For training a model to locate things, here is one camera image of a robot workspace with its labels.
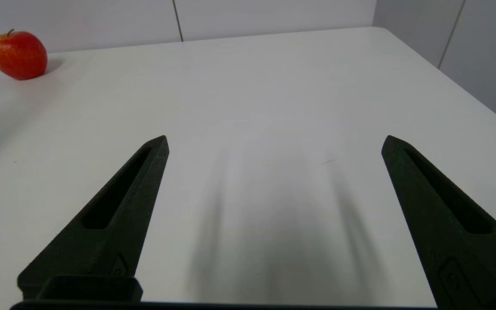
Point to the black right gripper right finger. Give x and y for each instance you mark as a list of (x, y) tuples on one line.
[(454, 241)]

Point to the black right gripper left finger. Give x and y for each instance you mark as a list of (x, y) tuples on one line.
[(119, 224)]

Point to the red apple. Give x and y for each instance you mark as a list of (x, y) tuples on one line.
[(17, 55)]

